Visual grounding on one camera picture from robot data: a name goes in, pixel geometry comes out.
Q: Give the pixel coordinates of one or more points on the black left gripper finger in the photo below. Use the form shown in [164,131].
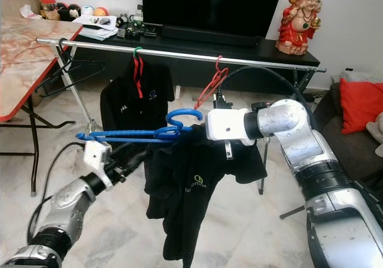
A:
[135,158]

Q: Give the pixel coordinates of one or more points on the blue plastic hanger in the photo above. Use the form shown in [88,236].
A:
[182,112]

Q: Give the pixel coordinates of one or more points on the black shirt green logo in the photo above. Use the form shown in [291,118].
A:
[191,214]

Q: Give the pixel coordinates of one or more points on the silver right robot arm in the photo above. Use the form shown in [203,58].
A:
[305,148]

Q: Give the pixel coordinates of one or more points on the red plastic hanger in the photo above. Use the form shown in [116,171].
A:
[210,87]

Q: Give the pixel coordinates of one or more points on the green hanger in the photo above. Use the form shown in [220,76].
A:
[137,49]

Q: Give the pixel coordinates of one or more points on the black polo shirt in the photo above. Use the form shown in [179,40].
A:
[131,106]

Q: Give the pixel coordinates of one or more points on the black TV console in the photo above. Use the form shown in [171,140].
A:
[182,75]

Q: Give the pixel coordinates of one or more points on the silver metal clothes rack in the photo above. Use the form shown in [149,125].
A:
[191,55]

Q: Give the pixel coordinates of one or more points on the black electronic gadgets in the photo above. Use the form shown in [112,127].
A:
[136,30]

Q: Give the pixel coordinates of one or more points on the stack of white papers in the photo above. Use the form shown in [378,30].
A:
[96,27]

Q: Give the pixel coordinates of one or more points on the marble-print folding table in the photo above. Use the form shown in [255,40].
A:
[24,58]

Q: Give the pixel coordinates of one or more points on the clear bottle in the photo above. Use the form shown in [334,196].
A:
[139,14]

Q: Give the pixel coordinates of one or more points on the black soundbar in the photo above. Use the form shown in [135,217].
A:
[209,34]

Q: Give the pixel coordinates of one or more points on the orange ball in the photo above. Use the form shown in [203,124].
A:
[100,12]

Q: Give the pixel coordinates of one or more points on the white ball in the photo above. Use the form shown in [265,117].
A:
[88,11]

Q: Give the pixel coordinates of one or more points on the black plush toy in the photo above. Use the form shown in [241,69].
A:
[69,13]

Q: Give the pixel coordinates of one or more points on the black television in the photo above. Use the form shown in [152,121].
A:
[212,8]

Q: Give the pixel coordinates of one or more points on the jar with red lid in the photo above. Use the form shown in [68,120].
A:
[49,8]

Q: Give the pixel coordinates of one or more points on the pink tissue pack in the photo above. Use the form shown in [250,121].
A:
[29,12]

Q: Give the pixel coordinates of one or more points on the dark brown sofa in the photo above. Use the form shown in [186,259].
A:
[329,118]

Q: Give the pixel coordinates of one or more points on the red laughing Buddha statue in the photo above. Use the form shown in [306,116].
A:
[296,32]

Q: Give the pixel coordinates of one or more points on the red pillow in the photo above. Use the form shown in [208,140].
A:
[362,103]

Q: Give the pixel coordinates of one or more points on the side table lace cloth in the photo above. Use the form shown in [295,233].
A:
[362,76]

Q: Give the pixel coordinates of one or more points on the white plush toy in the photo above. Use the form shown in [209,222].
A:
[376,127]

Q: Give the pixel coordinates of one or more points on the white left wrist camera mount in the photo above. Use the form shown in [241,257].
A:
[96,154]

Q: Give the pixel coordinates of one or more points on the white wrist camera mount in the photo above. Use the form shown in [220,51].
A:
[230,125]
[96,154]

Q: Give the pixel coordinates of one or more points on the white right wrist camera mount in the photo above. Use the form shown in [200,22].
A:
[230,125]

